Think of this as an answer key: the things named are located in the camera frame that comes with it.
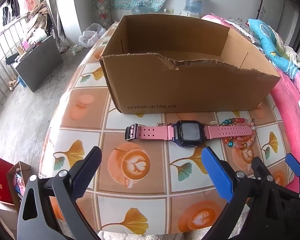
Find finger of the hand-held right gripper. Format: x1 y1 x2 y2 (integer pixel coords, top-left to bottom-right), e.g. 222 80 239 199
285 154 300 193
251 156 286 198

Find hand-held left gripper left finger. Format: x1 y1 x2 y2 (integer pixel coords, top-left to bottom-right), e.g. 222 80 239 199
17 147 102 240

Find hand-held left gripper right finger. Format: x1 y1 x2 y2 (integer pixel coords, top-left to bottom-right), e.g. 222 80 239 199
202 146 288 240

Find multicolour bead bracelet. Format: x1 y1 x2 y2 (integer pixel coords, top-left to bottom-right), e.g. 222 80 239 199
220 117 256 149

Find pink strap smart watch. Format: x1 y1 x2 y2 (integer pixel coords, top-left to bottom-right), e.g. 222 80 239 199
125 120 238 147

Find brown cardboard box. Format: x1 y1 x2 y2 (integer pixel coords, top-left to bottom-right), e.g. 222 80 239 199
99 14 281 114

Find pink floral blanket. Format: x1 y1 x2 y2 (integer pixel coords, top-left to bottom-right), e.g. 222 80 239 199
201 14 300 193

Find brown paper bag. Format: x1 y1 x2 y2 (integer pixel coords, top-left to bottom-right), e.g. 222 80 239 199
7 161 32 205

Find red paper bag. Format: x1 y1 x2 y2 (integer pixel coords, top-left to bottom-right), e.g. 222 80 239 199
0 156 18 204

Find white fluffy towel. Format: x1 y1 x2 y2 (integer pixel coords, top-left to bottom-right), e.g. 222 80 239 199
97 229 203 240

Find white crumpled cloth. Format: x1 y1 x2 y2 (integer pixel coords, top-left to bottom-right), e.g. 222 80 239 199
287 51 300 68

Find beige sandals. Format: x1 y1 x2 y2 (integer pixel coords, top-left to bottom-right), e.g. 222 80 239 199
7 78 19 91

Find grey cabinet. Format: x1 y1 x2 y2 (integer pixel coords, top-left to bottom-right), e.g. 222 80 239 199
15 35 64 92

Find blue floral pillow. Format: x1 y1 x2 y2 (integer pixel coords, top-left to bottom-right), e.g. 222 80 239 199
247 19 300 68

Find white plastic bag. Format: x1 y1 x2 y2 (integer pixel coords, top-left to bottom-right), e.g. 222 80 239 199
79 23 106 48

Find metal railing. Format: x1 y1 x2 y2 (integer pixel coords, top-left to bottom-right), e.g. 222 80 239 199
0 14 31 130

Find grey lace cloth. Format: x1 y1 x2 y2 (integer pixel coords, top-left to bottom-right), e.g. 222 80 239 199
225 17 256 39

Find grey door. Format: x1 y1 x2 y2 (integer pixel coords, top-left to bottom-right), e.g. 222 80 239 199
281 0 300 55

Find grey curtain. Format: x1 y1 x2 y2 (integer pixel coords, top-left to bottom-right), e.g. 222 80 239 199
46 0 70 53

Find pile of clothes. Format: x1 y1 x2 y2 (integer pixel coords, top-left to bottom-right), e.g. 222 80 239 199
26 0 53 40

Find white water dispenser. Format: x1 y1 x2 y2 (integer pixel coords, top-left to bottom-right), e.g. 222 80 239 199
181 9 203 19

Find patterned rolled mat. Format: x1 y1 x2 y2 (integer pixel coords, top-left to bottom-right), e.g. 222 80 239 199
94 0 113 27

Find empty clear water bottle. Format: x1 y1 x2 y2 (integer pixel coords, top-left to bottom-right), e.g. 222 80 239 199
133 2 147 15

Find blue water jug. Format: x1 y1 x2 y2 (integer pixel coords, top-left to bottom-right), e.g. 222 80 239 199
185 0 204 14

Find dark hanging jacket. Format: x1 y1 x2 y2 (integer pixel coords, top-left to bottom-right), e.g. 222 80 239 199
2 0 21 25

